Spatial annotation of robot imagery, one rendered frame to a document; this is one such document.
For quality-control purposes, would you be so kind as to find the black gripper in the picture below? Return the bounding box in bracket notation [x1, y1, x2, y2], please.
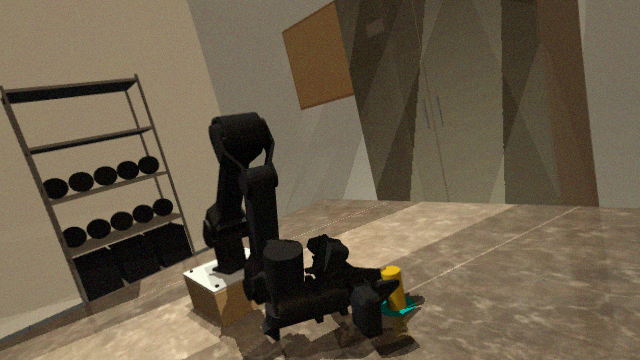
[304, 261, 399, 338]

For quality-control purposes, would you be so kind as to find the yellow cylinder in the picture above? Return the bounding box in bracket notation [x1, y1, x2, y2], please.
[380, 266, 407, 311]

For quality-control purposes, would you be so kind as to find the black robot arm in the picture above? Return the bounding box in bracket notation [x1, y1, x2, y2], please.
[202, 112, 349, 341]

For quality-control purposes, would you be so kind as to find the cyan circle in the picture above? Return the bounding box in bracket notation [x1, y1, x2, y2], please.
[381, 297, 415, 316]

